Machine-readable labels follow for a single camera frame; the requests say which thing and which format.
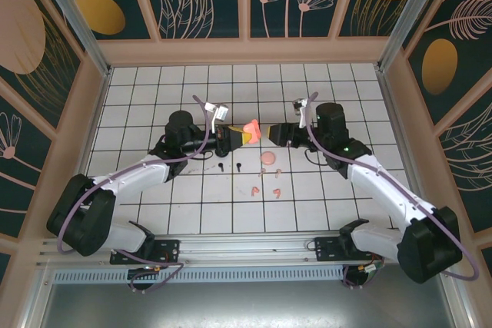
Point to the coral pink earbud charging case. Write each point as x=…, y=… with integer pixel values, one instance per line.
x=251, y=128

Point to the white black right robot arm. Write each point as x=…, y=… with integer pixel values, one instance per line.
x=384, y=189

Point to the grey metal panel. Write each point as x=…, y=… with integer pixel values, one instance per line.
x=246, y=309

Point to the aluminium corner post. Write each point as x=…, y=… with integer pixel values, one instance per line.
x=78, y=24
x=406, y=17

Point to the base electronics board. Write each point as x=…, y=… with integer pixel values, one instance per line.
x=371, y=268

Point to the pale pink earbud charging case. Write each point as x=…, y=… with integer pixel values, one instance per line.
x=267, y=158

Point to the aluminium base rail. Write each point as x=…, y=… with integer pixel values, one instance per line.
x=246, y=247

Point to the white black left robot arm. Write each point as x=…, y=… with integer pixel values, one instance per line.
x=130, y=182

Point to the aluminium table side rail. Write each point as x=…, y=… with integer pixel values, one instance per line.
x=398, y=132
x=36, y=305

